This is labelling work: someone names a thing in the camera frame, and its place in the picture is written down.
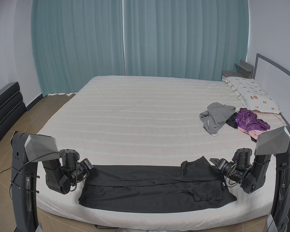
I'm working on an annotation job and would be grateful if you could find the black shiny garment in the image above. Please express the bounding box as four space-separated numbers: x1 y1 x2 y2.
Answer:
225 113 239 130

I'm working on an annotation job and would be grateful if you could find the bed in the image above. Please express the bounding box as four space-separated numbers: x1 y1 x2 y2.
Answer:
34 53 290 228

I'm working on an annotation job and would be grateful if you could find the grey garment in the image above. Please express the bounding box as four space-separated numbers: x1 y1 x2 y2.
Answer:
199 102 236 137

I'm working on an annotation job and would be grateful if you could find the black T-shirt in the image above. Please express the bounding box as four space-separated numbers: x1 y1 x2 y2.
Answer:
78 156 237 214

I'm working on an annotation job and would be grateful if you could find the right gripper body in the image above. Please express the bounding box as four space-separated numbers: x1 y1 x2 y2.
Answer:
216 159 229 174

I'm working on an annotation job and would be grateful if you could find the grey bedside table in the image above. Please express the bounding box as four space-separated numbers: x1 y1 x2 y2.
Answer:
222 59 254 80

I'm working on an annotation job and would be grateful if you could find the blue-green curtain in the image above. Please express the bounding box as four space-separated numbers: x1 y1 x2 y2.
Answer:
32 0 126 95
123 0 249 80

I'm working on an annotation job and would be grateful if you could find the white printed pillow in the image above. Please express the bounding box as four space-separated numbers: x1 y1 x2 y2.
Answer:
222 76 282 114

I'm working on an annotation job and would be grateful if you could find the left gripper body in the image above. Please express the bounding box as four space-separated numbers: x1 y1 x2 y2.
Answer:
79 158 94 174

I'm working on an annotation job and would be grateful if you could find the black chest of drawers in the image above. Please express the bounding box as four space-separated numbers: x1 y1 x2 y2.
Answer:
0 82 29 141

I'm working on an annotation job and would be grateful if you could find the pink garment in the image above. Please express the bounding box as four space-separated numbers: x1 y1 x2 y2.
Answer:
238 127 263 141

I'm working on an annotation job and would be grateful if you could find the purple satin garment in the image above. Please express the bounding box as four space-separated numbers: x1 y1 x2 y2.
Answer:
236 108 277 158

